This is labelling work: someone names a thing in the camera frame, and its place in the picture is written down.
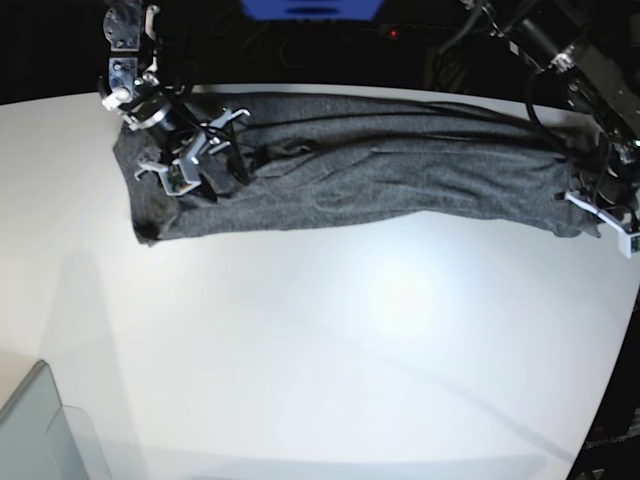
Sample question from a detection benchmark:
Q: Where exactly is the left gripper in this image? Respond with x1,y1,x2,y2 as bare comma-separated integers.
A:
553,172,639,235

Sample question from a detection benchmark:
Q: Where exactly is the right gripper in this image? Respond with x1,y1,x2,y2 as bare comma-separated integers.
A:
132,107,251,203

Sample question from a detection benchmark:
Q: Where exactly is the grey long-sleeve shirt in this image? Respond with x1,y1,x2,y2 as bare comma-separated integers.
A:
113,93,598,244

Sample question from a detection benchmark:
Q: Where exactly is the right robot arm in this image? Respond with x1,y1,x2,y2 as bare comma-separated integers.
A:
98,1,250,199

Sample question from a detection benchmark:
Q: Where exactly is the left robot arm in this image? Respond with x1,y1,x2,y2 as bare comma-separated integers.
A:
439,1,639,240

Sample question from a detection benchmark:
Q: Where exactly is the blue bin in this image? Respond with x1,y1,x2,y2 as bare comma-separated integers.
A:
240,0,384,21

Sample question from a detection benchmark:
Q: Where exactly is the black power strip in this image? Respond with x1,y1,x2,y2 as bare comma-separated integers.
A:
356,23,458,41

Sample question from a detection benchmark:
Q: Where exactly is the translucent plastic box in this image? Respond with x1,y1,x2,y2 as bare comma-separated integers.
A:
1,360,112,480

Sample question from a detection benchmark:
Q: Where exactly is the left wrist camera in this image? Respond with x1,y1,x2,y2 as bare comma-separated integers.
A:
618,232,640,259

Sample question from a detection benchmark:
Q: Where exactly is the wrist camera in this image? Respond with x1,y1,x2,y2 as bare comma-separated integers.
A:
618,232,640,259
158,164,201,197

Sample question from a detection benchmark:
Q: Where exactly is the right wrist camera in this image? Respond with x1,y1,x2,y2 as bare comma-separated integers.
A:
158,164,201,197

